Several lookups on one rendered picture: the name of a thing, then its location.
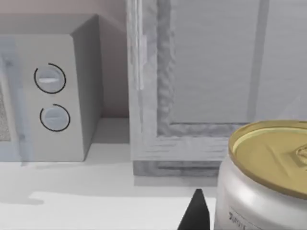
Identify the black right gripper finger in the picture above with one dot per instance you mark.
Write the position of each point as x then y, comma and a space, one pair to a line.
196, 213

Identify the silver can with gold lid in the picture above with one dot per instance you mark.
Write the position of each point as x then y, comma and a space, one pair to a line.
259, 182

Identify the grey cabinet door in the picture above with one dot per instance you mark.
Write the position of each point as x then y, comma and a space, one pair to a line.
216, 67

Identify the pale round microwave knob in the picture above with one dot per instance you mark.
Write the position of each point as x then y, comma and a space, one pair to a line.
55, 117
50, 78

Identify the pale microwave oven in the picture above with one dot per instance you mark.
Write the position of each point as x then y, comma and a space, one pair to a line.
60, 95

